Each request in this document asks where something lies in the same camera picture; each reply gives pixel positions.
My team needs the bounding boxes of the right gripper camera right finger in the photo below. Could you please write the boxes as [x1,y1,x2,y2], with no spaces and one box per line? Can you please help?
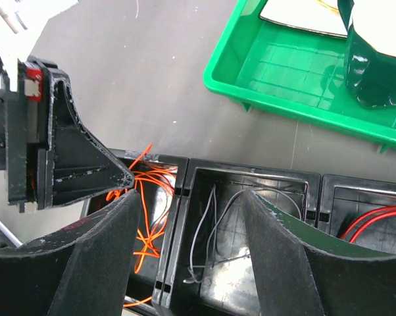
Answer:
[241,190,396,315]

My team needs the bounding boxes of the orange cable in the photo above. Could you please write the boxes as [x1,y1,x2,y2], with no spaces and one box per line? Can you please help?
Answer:
[105,142,179,309]

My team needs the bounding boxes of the white square plate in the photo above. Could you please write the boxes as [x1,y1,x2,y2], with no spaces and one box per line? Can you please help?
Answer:
[259,0,347,38]

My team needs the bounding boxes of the red cable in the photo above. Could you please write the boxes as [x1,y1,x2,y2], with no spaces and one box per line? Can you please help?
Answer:
[339,204,396,244]

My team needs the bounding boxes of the green plastic bin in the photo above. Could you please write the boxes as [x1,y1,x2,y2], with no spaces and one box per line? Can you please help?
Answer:
[203,1,396,149]

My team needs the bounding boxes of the thin black cable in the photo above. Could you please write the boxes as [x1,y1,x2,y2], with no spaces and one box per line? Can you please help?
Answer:
[183,184,303,286]

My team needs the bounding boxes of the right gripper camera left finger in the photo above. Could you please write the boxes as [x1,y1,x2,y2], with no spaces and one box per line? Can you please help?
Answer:
[0,191,141,315]

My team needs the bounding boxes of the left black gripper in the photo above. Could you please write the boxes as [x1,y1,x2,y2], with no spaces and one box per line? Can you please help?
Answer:
[0,59,134,209]

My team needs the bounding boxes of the black three-compartment tray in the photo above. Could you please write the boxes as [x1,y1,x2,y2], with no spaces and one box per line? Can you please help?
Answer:
[115,150,396,315]

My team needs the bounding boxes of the dark green mug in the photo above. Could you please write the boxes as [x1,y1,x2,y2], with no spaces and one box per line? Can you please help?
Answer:
[337,1,396,108]

